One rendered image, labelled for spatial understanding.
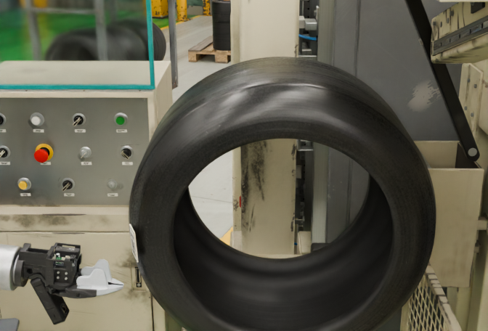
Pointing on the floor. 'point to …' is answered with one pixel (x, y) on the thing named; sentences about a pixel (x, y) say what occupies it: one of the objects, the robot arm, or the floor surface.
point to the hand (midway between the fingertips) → (117, 288)
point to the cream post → (256, 27)
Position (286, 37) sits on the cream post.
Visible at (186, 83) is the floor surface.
